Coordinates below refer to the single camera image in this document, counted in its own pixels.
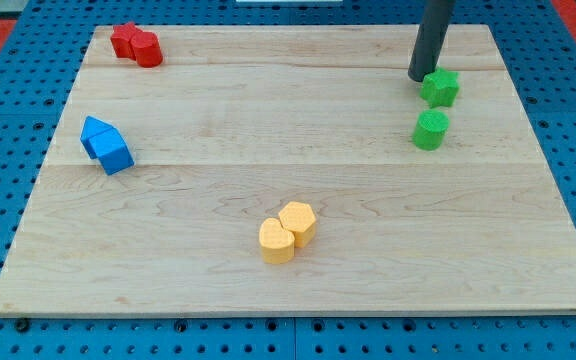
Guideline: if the green cylinder block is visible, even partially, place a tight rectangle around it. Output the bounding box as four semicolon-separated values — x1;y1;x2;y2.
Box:
412;110;450;151

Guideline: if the green star block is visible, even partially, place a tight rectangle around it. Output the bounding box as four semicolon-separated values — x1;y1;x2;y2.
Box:
420;67;460;108

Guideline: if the yellow heart block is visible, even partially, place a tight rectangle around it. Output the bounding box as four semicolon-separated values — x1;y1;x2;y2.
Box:
259;218;295;264

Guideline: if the blue cube block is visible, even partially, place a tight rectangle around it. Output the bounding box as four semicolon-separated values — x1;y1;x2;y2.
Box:
89;129;134;175

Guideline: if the blue triangle block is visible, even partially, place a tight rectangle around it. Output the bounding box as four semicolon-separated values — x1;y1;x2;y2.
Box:
80;116;112;159

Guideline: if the red star block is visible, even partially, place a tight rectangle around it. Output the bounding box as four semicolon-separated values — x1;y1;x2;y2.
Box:
110;22;142;60

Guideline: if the light wooden board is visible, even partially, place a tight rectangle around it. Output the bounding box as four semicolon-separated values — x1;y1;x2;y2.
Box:
0;25;576;319

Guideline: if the red cylinder block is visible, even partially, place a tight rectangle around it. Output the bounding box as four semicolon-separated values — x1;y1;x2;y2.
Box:
130;31;163;68

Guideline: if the yellow hexagon block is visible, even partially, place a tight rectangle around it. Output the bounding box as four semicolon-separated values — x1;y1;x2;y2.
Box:
278;202;317;248

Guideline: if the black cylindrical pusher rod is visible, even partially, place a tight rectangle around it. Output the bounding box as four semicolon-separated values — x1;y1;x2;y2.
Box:
408;0;456;82

